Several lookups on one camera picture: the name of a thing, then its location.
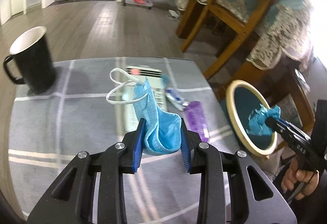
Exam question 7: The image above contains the teal trash bin tan rim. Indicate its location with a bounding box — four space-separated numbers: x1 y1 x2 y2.
225 80 278 157

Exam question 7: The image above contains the grey plaid ottoman cover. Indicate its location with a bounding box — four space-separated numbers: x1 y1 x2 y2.
8 58 240 223

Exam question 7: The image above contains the purple plastic wrapper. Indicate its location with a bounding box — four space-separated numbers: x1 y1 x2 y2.
185 101 209 142

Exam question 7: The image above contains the right hand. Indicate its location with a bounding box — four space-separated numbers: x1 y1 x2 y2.
281 157 319 200

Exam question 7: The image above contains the lace tablecloth table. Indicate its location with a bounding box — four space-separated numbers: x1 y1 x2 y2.
175 0 318 102

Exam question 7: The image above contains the blue white blister pack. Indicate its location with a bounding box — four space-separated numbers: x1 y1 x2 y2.
165 87 189 111

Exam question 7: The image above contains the white power strip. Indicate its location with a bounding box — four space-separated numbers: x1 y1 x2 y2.
166 9 181 22

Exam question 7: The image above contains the blue glove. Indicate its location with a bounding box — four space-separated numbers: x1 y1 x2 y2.
246 104 280 136

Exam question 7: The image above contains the black mug white inside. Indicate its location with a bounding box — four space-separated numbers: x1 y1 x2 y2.
3 26 56 95

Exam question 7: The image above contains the blue surgical face mask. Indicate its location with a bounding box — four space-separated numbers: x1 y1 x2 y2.
105 67 183 156

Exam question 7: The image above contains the white medicine box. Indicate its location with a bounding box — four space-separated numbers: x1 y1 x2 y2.
124 65 167 132

